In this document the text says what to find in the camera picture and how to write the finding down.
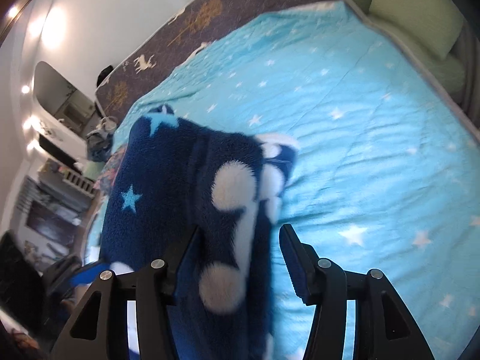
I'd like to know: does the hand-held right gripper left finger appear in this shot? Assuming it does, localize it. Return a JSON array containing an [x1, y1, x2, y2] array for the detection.
[[50, 227, 201, 360]]

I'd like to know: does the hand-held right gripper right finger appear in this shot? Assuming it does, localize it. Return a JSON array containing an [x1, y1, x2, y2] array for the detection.
[[279, 224, 436, 360]]

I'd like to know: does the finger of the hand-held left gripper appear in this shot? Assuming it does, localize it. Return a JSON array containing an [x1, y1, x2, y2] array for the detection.
[[43, 254, 113, 294]]

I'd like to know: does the navy star print fleece garment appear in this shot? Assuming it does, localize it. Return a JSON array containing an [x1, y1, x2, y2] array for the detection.
[[103, 105, 301, 360]]

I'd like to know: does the dark chair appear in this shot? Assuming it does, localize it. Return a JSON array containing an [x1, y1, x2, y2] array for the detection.
[[0, 230, 49, 332]]

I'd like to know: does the colourful patterned cloth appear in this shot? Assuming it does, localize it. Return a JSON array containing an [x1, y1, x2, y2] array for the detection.
[[93, 146, 129, 193]]

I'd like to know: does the grey blue cloth bundle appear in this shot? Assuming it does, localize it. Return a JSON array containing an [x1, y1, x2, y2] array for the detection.
[[85, 116, 118, 162]]

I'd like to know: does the light blue star blanket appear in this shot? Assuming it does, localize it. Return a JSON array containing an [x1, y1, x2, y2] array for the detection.
[[86, 0, 480, 360]]

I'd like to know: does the white arched mirror dresser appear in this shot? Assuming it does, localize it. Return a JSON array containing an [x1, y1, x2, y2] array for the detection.
[[32, 61, 99, 147]]

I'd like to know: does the small black object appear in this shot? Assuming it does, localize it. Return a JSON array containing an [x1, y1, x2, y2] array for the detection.
[[96, 65, 115, 88]]

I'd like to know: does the green pillow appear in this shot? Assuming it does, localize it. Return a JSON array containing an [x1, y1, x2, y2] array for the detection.
[[390, 30, 474, 96], [368, 0, 466, 59]]

